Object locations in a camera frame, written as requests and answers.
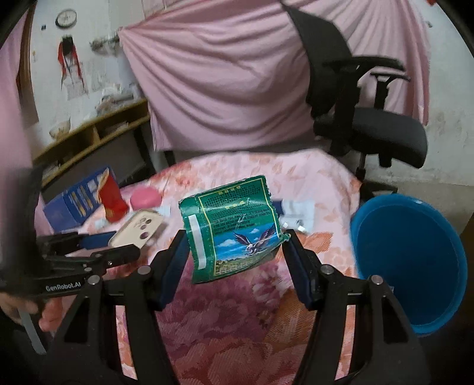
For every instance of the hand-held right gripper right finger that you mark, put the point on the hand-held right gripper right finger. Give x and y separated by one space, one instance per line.
298 267

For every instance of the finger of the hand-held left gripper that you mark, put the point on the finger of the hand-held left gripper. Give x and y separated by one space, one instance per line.
118 255
98 240

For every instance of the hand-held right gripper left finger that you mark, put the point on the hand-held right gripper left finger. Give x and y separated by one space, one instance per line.
174 267

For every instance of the red paper cup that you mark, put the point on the red paper cup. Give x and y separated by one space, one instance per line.
113 200

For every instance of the white green carton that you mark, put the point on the white green carton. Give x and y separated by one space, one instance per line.
301 211

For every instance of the green printed packet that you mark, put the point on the green printed packet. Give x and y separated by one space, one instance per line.
229 229

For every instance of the blue plastic basin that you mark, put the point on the blue plastic basin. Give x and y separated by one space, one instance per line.
407 259

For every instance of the person's left hand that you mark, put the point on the person's left hand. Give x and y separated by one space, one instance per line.
50 314

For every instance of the cream phone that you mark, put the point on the cream phone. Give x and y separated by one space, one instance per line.
137 227

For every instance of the silver foil wrapper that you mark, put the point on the silver foil wrapper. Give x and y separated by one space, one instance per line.
294 225

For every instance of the blue cardboard box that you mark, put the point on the blue cardboard box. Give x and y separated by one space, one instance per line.
66 207

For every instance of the small white paper scrap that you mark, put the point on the small white paper scrap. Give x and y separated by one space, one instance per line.
163 211

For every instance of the pink round container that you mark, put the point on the pink round container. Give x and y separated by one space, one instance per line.
145 198

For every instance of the floral pink blanket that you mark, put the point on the floral pink blanket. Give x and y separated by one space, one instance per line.
222 333

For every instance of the wooden shelf desk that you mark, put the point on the wooden shelf desk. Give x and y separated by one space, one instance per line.
111 122

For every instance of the clutter of papers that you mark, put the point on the clutter of papers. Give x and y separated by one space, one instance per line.
118 96

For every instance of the pink hanging cloth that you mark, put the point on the pink hanging cloth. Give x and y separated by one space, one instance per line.
11 111

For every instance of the black office chair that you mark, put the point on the black office chair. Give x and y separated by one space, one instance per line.
389 133

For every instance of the pink draped curtain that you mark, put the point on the pink draped curtain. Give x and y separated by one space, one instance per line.
222 74

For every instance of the red wall hanging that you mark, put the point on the red wall hanging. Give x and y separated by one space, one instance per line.
68 55

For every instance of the round wall clock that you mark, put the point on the round wall clock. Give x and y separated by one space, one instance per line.
66 17

